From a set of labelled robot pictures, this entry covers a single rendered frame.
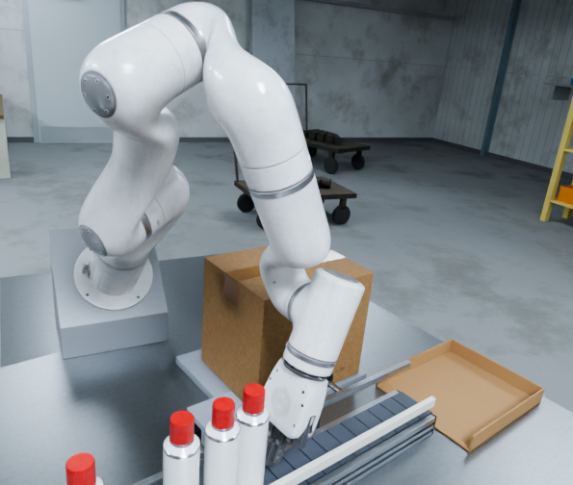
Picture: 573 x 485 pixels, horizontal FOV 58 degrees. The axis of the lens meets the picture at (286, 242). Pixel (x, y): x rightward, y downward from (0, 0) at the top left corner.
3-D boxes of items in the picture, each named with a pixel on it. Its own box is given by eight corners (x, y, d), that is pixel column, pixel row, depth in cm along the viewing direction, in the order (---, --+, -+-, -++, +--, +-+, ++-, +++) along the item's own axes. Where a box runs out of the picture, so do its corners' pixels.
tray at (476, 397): (469, 452, 105) (473, 436, 104) (375, 386, 124) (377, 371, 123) (540, 402, 124) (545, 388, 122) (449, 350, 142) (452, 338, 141)
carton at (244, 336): (255, 416, 107) (264, 300, 98) (200, 359, 125) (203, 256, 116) (358, 373, 125) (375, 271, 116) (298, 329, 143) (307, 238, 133)
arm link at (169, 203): (82, 242, 112) (90, 190, 92) (144, 196, 122) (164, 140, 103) (121, 281, 112) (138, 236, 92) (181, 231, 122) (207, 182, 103)
